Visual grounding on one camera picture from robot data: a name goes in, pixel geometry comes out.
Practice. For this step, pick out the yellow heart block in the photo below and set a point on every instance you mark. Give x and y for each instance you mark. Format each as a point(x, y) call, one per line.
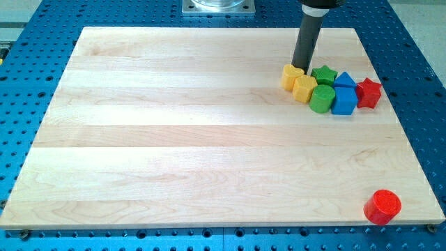
point(289, 74)

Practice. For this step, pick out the wooden board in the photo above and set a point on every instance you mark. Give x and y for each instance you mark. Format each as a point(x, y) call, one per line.
point(155, 127)

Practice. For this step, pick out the red star block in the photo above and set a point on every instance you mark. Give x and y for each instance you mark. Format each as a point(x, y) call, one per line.
point(368, 93)

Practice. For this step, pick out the yellow hexagon block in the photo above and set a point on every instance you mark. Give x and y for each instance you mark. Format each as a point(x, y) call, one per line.
point(303, 88)

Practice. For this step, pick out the blue pentagon block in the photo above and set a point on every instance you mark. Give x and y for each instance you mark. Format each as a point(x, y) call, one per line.
point(345, 101)

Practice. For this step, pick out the red cylinder block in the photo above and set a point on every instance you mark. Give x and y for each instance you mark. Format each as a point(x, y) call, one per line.
point(382, 207)

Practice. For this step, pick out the blue triangle block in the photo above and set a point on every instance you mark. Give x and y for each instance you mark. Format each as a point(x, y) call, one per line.
point(345, 80)

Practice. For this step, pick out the black robot arm end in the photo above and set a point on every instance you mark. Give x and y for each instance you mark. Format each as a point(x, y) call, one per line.
point(323, 4)

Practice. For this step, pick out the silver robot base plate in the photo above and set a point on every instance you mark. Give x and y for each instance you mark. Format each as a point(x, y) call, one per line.
point(218, 6)

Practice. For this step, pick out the green star block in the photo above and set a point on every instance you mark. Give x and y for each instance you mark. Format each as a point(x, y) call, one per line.
point(324, 75)

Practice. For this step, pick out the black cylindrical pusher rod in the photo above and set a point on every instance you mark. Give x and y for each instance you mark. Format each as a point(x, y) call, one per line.
point(309, 30)

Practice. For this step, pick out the green cylinder block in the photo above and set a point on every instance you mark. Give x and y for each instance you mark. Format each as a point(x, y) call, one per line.
point(322, 98)

